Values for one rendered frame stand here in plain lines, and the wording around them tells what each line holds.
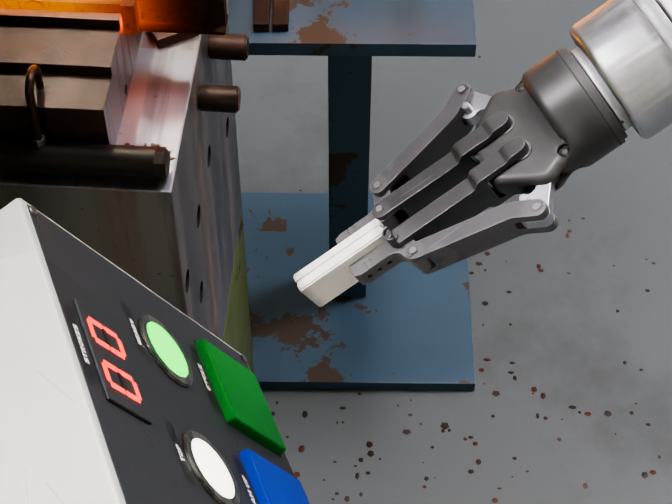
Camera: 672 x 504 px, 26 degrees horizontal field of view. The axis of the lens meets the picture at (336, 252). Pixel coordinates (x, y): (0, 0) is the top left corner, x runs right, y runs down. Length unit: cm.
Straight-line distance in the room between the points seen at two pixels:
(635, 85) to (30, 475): 43
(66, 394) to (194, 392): 16
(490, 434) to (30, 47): 114
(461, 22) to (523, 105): 82
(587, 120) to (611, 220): 162
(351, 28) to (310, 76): 100
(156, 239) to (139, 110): 12
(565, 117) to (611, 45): 5
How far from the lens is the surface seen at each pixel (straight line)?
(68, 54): 136
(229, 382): 105
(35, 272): 91
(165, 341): 99
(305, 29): 177
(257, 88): 274
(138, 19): 138
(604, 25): 94
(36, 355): 88
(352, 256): 97
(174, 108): 140
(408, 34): 176
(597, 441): 227
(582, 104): 93
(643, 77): 93
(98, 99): 132
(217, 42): 151
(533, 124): 96
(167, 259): 140
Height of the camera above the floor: 189
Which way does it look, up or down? 50 degrees down
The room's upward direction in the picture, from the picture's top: straight up
